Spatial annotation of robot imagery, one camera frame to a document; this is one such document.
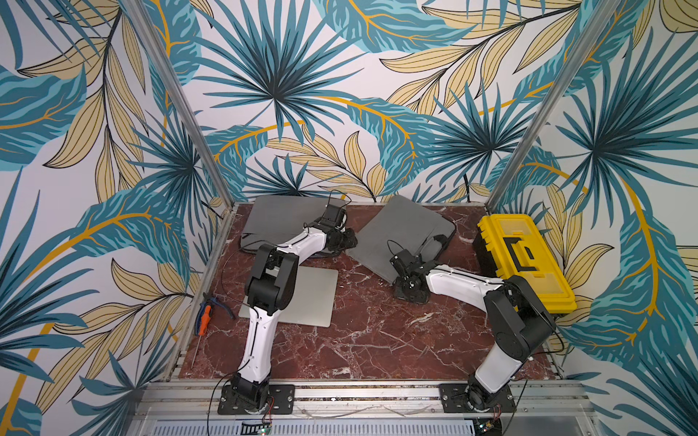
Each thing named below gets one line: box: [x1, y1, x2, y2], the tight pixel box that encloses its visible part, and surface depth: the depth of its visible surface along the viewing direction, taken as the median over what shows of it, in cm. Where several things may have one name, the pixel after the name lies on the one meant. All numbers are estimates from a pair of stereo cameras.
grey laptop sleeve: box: [346, 194, 457, 285], surface depth 109 cm
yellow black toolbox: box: [472, 213, 578, 315], surface depth 86 cm
